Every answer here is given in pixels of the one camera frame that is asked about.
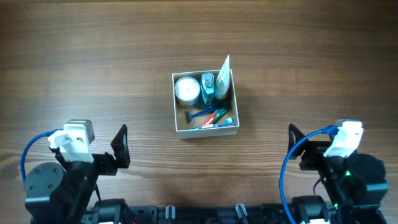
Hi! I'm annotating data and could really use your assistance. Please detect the white cardboard box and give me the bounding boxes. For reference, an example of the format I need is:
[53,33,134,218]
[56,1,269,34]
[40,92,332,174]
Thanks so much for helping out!
[172,69,240,139]

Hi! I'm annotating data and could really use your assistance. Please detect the blue mouthwash bottle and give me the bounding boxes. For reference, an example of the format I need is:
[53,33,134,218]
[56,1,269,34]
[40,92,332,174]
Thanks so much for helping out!
[201,72,215,107]

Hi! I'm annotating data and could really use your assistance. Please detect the green red toothpaste tube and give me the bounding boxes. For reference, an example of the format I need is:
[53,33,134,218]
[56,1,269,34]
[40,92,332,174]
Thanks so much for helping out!
[200,108,229,127]

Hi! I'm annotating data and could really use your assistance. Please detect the white wrist camera, arm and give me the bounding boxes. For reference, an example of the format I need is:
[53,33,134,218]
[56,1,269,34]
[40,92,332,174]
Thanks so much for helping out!
[48,119,95,163]
[323,119,364,157]

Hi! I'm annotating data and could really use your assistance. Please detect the blue toothbrush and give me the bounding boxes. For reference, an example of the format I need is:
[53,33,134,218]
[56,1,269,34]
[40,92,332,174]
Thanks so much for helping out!
[193,117,236,129]

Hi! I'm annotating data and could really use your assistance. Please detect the white wrist camera, right arm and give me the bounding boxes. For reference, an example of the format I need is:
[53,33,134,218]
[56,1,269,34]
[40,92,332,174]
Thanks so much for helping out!
[323,119,364,157]

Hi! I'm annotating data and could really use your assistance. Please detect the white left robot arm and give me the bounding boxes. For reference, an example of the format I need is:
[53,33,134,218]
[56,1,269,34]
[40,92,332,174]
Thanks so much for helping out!
[22,119,137,223]

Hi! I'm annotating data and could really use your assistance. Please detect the blue disposable razor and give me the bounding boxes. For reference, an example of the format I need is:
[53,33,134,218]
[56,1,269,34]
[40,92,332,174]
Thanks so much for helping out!
[186,108,218,123]

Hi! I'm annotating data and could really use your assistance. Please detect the cotton swab jar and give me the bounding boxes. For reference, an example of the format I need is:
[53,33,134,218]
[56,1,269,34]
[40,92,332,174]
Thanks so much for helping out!
[174,77,201,108]

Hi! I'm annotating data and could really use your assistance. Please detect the white cream tube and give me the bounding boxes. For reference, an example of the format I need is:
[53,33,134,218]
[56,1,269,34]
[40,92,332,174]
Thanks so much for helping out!
[215,55,230,100]

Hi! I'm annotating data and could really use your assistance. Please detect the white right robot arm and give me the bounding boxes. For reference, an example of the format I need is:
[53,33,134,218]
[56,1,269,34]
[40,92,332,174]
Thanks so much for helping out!
[279,119,389,223]

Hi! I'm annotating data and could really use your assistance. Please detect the white wrist camera, left arm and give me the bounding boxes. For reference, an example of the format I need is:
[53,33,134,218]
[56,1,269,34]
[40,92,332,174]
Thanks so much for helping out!
[48,119,95,163]

